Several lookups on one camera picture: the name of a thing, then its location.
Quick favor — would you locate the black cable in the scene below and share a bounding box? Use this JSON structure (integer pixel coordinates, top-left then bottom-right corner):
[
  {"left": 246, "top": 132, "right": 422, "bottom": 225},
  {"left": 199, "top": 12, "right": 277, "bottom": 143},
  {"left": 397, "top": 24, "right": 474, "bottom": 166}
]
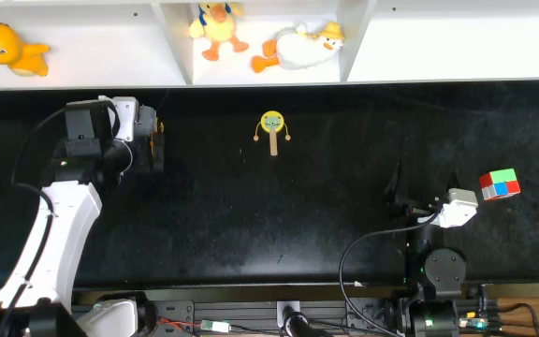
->
[
  {"left": 10, "top": 106, "right": 69, "bottom": 219},
  {"left": 337, "top": 209, "right": 442, "bottom": 337}
]

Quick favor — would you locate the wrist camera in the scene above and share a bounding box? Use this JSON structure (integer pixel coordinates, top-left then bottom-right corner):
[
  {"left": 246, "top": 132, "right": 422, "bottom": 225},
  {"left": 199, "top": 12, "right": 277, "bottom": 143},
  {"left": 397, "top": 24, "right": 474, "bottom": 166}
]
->
[
  {"left": 97, "top": 95, "right": 140, "bottom": 143},
  {"left": 417, "top": 187, "right": 480, "bottom": 229}
]

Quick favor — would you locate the grey and yellow toy truck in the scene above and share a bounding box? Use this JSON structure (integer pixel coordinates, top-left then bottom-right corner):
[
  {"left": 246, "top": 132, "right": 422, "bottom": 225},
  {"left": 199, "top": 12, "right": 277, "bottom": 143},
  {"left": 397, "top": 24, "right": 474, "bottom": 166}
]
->
[{"left": 137, "top": 104, "right": 166, "bottom": 141}]

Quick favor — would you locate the many-coloured puzzle cube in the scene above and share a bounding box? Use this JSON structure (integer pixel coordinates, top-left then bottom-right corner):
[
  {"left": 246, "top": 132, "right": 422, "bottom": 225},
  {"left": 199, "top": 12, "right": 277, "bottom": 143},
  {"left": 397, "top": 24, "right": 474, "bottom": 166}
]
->
[{"left": 478, "top": 168, "right": 522, "bottom": 202}]

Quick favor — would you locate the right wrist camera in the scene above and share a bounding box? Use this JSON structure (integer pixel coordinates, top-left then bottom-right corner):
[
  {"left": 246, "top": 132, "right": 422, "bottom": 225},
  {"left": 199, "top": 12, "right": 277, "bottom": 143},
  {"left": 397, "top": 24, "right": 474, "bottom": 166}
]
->
[{"left": 417, "top": 187, "right": 480, "bottom": 229}]

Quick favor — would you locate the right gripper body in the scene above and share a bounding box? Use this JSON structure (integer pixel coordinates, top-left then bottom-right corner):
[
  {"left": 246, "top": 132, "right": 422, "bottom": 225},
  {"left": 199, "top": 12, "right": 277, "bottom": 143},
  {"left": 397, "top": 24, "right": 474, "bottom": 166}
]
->
[{"left": 390, "top": 198, "right": 442, "bottom": 221}]

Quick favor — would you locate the orange dinosaur toy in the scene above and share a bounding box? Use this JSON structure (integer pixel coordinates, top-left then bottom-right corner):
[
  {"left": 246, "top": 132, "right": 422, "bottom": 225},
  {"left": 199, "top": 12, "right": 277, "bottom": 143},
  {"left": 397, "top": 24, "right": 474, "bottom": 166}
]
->
[{"left": 0, "top": 22, "right": 51, "bottom": 79}]

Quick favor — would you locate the yellow plush duck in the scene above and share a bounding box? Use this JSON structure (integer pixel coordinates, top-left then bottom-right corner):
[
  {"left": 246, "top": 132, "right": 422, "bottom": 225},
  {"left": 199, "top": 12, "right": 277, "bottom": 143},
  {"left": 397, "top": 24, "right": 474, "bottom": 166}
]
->
[{"left": 188, "top": 2, "right": 251, "bottom": 63}]

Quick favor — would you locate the white shelf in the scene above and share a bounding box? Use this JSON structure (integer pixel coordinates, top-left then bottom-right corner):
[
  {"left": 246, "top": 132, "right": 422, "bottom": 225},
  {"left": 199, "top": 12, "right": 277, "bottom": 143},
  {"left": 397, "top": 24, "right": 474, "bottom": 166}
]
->
[{"left": 0, "top": 0, "right": 539, "bottom": 92}]

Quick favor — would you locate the yellow rattle drum toy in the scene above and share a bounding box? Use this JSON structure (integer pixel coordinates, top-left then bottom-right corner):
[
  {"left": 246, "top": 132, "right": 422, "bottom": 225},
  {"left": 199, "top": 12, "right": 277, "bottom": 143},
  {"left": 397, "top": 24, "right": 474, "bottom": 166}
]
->
[{"left": 253, "top": 110, "right": 293, "bottom": 158}]

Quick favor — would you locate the white plush duck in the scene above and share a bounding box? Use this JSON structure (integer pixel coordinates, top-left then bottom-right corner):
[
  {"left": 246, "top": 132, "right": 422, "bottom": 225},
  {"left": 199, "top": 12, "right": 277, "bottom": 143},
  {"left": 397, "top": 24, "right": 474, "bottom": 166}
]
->
[{"left": 250, "top": 21, "right": 346, "bottom": 75}]

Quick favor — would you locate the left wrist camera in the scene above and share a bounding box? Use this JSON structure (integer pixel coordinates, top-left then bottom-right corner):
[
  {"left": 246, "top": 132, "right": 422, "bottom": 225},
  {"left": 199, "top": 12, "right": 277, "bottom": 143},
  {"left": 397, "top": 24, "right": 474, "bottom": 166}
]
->
[{"left": 97, "top": 95, "right": 140, "bottom": 143}]

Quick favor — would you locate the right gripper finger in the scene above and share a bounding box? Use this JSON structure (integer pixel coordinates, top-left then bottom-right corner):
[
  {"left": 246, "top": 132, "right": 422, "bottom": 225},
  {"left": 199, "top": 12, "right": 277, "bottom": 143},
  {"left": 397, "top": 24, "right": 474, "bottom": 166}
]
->
[
  {"left": 383, "top": 160, "right": 405, "bottom": 207},
  {"left": 444, "top": 169, "right": 461, "bottom": 192}
]

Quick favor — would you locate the mounting rail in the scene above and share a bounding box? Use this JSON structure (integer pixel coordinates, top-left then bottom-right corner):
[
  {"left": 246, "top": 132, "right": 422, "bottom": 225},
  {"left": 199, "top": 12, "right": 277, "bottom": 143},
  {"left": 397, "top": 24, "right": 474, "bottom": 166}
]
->
[{"left": 70, "top": 288, "right": 539, "bottom": 337}]

